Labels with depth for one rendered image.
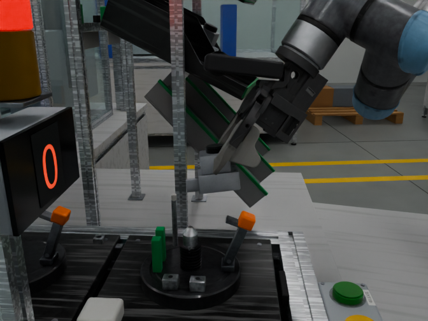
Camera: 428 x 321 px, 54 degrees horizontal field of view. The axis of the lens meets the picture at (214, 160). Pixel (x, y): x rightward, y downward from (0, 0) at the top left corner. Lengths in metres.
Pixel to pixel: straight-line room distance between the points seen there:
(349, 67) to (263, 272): 9.17
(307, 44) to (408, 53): 0.13
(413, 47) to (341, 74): 9.06
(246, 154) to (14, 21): 0.39
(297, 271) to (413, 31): 0.37
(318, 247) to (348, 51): 8.83
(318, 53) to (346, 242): 0.48
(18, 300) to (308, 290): 0.37
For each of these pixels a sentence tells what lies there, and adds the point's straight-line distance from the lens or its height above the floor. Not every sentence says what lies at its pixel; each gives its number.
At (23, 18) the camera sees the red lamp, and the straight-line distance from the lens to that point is 0.35.
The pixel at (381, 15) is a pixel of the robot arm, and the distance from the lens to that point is 0.63.
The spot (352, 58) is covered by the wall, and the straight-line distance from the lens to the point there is 9.72.
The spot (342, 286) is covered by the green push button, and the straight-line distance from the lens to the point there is 0.62.
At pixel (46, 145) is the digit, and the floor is 1.22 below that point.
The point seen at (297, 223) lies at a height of 0.86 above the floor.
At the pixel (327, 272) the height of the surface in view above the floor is 0.86.
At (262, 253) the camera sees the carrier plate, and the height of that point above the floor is 0.97.
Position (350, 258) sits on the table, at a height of 0.86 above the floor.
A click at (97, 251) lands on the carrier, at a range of 0.71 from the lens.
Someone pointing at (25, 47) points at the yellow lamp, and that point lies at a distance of 0.35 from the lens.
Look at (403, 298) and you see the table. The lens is 0.84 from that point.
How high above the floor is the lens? 1.32
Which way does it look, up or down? 19 degrees down
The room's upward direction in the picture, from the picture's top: straight up
